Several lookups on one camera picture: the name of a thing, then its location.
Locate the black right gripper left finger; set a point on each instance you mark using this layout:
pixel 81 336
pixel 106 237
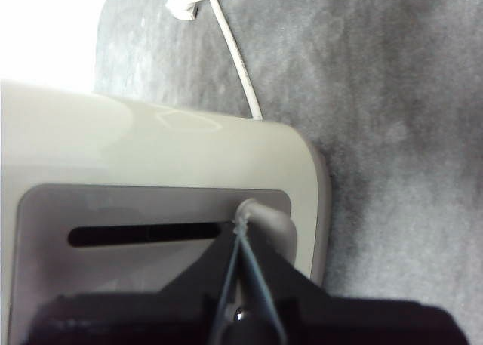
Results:
pixel 181 307

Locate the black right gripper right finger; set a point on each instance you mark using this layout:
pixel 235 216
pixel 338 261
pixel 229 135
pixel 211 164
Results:
pixel 324 318

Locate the grey toaster lever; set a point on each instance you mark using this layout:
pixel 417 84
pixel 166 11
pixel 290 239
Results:
pixel 271 220

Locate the cream steel two-slot toaster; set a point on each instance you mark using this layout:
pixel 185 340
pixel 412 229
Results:
pixel 113 145

